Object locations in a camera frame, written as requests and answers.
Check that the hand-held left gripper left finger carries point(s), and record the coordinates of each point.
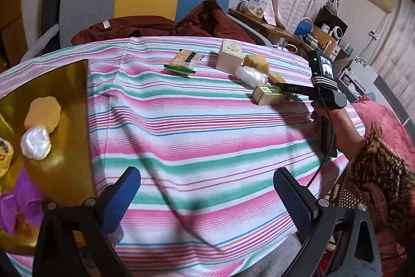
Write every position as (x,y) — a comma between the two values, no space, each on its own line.
(120,199)

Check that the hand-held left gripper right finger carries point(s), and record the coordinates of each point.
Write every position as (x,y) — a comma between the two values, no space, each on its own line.
(293,199)

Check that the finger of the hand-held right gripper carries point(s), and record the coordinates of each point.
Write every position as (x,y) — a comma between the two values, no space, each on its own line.
(295,88)

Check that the yellow sponge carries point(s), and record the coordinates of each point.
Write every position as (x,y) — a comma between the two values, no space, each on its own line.
(256,62)
(42,113)
(277,77)

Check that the small green cream box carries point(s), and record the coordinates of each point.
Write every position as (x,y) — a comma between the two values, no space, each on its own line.
(267,96)

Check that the white plastic bag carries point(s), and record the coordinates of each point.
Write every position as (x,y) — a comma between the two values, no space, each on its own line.
(251,77)
(35,142)

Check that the cream cardboard box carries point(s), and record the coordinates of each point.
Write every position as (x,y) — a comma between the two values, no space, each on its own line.
(228,58)

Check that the purple plastic bag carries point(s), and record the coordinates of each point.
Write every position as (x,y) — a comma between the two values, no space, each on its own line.
(22,199)

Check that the packaged scouring pads green card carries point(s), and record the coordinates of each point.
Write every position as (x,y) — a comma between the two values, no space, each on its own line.
(184,61)

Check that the gold lined metal tin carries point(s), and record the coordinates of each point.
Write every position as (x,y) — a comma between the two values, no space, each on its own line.
(71,95)

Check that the person's right hand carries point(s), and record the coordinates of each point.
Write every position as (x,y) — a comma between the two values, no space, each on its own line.
(345,131)

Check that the white appliance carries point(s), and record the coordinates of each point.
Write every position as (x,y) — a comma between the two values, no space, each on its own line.
(363,72)

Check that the wooden shelf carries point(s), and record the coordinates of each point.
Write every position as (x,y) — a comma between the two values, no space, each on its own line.
(278,28)

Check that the black open box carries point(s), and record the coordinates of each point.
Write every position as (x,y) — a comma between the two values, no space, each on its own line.
(327,17)

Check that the pink blanket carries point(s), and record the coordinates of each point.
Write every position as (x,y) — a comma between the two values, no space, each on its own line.
(385,124)

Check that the white blue printed box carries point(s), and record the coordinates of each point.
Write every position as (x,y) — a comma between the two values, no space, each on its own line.
(258,4)

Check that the small white cup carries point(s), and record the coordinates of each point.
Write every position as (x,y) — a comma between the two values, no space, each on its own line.
(244,6)

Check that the pink green striped tablecloth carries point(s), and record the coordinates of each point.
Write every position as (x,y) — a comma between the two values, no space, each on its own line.
(201,134)

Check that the dark red garment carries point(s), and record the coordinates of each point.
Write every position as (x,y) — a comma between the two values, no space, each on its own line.
(201,22)

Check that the white plastic wrapped armrest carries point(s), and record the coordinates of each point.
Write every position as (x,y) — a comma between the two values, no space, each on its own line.
(40,43)

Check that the wooden wardrobe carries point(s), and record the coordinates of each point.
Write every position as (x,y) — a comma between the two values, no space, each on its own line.
(13,24)

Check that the grey bed rail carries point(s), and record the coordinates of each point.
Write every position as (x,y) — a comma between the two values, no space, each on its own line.
(253,28)

